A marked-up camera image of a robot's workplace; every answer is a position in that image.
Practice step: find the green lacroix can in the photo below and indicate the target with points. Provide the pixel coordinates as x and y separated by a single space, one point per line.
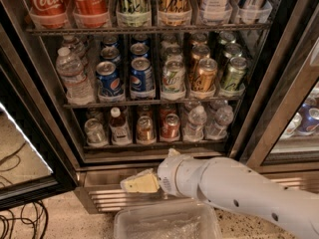
134 13
229 51
233 75

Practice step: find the red coke can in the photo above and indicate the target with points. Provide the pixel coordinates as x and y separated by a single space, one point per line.
166 109
170 126

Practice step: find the red coca-cola can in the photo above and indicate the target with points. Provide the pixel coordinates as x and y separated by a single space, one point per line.
52 10
91 13

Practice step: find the orange soda can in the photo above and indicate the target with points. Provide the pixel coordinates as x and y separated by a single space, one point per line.
145 129
145 111

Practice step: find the middle wire shelf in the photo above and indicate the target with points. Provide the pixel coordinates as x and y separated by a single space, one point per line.
147 102

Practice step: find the clear plastic bin on floor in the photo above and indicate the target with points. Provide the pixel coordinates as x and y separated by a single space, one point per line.
177 219

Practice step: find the white can top shelf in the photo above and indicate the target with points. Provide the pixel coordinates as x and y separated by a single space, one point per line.
213 12

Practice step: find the brown drink bottle white cap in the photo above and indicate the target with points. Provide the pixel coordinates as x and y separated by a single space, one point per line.
119 126

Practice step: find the green lacroix can top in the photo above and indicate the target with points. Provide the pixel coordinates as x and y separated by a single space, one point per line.
134 13

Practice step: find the gold lacroix can front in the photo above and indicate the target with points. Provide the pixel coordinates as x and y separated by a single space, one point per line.
204 75

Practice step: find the gold lacroix can top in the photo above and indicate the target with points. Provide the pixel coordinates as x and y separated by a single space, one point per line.
173 12

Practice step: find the pepsi can behind right door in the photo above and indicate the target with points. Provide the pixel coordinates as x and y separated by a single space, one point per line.
310 121

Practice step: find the black fridge door left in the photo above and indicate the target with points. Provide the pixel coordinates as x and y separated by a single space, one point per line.
20 109

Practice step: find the silver can bottom left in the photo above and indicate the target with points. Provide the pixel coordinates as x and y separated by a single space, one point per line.
95 133

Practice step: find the green lacroix can front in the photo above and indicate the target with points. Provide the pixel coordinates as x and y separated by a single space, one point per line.
233 75

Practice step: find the orange soda can front bottom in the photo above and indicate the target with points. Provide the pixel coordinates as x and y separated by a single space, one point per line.
145 129

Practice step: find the blue pepsi can front left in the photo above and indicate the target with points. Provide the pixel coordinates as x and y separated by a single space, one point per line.
110 86

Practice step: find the steel fridge base grille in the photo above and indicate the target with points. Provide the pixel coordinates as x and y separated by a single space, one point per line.
100 189

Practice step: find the red coke can behind bottom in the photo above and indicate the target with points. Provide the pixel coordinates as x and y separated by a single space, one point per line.
166 109

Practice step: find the orange soda can behind bottom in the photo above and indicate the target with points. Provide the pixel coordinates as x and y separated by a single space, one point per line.
145 111

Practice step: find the red coca-cola can top left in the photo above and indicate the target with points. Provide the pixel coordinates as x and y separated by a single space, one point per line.
52 10

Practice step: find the water bottle bottom middle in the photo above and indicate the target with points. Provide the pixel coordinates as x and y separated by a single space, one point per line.
196 120

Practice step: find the gold lacroix can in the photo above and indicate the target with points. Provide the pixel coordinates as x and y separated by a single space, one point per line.
198 52
173 12
204 75

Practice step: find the water bottle bottom right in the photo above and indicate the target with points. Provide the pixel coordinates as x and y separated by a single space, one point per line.
217 129

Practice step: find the wire shelf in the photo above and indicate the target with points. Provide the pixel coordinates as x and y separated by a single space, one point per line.
147 102
147 30

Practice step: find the red coke can front bottom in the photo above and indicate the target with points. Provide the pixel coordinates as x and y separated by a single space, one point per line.
170 126

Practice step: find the top wire shelf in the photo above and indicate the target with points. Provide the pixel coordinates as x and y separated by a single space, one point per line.
147 30

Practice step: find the steel fridge door right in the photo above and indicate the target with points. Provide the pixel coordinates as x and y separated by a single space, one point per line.
285 73

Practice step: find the blue pepsi can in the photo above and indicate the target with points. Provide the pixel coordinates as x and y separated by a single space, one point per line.
142 84
139 50
111 54
110 86

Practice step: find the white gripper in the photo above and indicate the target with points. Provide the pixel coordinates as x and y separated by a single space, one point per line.
170 175

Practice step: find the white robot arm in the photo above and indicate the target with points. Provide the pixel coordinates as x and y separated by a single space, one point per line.
229 185

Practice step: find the white green soda can front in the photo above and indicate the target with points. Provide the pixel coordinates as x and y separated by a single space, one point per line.
172 80

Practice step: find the blue pepsi can front right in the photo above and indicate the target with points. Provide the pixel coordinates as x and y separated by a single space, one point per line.
142 84

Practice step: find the large water bottle middle shelf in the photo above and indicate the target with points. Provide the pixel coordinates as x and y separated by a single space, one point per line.
79 90

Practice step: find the water bottle behind middle shelf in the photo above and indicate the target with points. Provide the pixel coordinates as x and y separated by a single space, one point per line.
76 46

